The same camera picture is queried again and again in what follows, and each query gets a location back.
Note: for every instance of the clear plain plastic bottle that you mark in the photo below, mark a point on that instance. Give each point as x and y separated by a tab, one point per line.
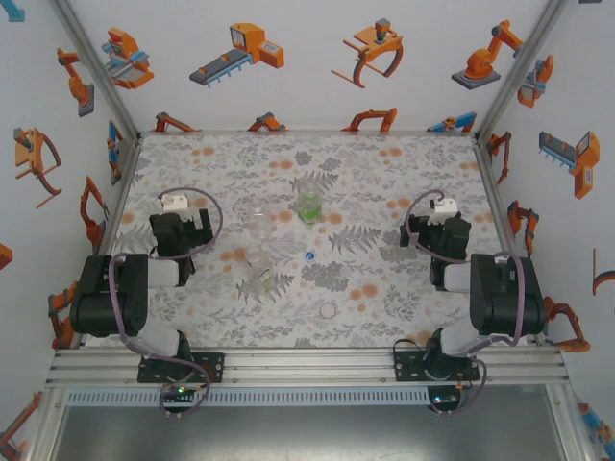
260	223

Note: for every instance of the clear bottle with green label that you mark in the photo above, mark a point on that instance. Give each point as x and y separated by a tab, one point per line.
262	274

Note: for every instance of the green tinted plastic bottle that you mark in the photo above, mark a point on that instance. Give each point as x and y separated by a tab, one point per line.
309	209

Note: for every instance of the large white bottle cap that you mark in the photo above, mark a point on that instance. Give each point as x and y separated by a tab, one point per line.
328	311

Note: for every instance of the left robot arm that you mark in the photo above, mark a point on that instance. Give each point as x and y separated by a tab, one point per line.
96	307

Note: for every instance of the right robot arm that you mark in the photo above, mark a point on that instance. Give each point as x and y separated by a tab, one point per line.
499	307

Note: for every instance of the floral patterned table mat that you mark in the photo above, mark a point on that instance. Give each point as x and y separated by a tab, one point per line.
288	317

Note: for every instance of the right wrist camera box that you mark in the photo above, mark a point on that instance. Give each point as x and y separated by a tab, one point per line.
443	211

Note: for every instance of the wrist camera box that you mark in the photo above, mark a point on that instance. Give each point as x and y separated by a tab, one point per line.
443	211
175	204

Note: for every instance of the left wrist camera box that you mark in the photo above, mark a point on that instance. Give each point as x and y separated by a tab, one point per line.
175	204

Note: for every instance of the aluminium side rail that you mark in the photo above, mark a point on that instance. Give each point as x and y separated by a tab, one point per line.
485	163
126	163

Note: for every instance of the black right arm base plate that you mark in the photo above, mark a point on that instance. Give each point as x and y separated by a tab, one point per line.
406	367

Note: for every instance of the aluminium back rail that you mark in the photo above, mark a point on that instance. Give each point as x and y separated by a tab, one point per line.
307	132

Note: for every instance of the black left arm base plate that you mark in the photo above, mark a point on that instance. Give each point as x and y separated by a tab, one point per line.
214	367

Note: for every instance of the aluminium front rail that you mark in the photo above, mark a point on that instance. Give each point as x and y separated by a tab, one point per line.
307	367

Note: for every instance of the aluminium frame post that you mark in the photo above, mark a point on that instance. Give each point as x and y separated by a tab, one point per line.
96	72
569	422
519	72
48	422

